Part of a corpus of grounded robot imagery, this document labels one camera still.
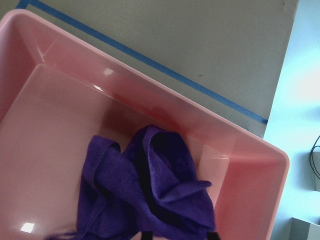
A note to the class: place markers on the pink plastic bin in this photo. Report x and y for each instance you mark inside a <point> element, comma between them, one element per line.
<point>57,92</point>

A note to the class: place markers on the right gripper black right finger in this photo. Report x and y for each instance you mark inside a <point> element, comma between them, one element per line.
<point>212,236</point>

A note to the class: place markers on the purple cloth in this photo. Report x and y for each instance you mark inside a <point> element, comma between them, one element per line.
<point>151,186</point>

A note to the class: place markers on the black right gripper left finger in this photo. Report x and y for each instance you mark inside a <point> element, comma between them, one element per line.
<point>147,235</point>

